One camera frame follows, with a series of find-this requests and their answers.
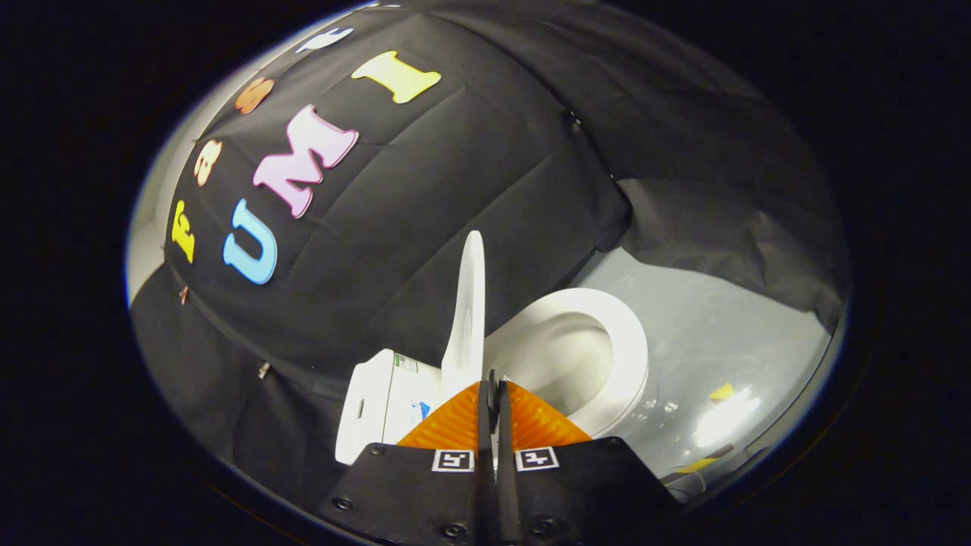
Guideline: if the white toilet tank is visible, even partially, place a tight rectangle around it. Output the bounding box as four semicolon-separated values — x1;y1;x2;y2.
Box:
335;348;445;466

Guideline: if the white toilet lid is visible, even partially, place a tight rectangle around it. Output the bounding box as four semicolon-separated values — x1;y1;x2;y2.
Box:
442;231;487;400

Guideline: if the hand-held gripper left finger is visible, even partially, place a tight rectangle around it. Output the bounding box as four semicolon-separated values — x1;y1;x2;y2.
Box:
317;370;498;546

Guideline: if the black backdrop cloth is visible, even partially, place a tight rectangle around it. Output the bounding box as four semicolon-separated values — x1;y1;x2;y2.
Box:
129;4;852;516

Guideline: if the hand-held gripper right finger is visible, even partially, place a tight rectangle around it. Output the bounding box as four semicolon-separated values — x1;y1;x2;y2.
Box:
495;379;680;546

